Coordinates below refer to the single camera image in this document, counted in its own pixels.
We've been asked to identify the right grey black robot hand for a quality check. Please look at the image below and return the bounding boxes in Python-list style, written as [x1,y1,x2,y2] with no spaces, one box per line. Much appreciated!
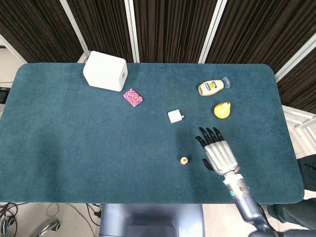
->
[195,126,241,176]

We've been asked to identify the yellow pear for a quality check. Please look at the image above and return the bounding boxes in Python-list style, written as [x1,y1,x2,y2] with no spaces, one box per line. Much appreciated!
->
[213,101,232,120]

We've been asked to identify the white power adapter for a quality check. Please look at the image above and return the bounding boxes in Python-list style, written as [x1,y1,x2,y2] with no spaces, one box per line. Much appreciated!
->
[167,110,185,124]

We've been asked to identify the cream mayonnaise squeeze bottle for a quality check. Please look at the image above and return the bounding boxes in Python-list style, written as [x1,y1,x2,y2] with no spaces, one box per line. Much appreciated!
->
[197,76,232,97]

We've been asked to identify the person in dark clothes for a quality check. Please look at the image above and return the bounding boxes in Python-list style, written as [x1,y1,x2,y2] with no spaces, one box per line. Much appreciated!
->
[266,154,316,229]

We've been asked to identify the blue-grey robot torso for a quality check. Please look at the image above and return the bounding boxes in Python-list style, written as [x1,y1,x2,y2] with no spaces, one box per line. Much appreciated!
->
[98,203,205,237]

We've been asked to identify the pink patterned card deck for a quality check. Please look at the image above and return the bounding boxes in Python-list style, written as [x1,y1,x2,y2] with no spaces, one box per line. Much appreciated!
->
[122,88,144,108]

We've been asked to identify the dark brown pleated curtain panel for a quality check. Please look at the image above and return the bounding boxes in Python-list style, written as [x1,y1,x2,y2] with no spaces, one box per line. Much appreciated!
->
[133,0,219,64]
[0,0,84,64]
[66,0,136,63]
[205,0,316,73]
[276,45,316,114]

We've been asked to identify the black power plug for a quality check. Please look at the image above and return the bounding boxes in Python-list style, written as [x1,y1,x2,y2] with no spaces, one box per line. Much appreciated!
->
[93,203,104,219]

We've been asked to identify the large white plastic box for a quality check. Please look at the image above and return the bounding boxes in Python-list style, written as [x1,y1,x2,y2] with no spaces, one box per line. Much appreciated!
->
[82,50,128,92]

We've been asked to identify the teal velvet tablecloth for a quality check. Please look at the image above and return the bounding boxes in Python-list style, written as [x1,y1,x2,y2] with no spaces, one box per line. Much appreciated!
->
[0,63,305,205]

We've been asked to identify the chrome caster leg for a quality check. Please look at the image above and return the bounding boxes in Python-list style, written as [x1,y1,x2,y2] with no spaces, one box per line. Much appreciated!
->
[37,219,61,237]

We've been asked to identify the black device with screen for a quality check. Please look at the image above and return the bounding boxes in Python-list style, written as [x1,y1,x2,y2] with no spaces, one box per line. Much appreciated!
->
[0,86,11,104]

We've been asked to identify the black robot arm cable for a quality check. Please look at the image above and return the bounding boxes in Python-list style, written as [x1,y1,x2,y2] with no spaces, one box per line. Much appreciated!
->
[256,204,278,237]

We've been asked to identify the aluminium frame rack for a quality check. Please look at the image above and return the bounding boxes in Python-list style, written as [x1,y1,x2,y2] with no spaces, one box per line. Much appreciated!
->
[282,105,316,141]

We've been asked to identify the white partition post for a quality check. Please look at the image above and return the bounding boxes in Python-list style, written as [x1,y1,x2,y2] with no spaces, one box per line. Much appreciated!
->
[275,37,316,83]
[0,33,27,64]
[59,0,91,64]
[124,0,141,63]
[198,0,228,64]

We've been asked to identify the black floor cable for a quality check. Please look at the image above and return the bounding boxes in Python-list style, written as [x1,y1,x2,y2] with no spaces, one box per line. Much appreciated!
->
[0,201,29,223]

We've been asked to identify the blue white coiled cable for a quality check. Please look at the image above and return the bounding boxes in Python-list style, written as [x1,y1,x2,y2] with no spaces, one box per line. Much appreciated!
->
[0,214,17,234]

